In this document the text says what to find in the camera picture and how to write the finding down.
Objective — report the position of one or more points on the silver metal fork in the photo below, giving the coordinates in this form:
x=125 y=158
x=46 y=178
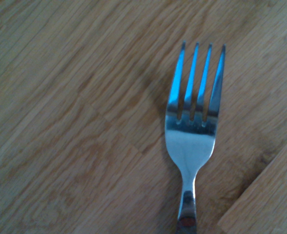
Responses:
x=190 y=151

